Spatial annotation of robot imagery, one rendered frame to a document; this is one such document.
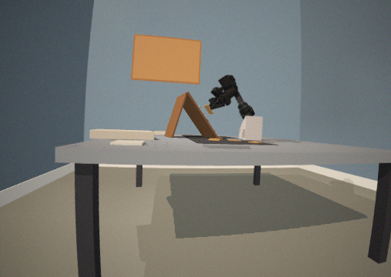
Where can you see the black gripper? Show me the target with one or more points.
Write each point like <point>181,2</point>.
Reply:
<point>220,102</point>

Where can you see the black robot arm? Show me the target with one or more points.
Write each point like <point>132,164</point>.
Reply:
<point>228,83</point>

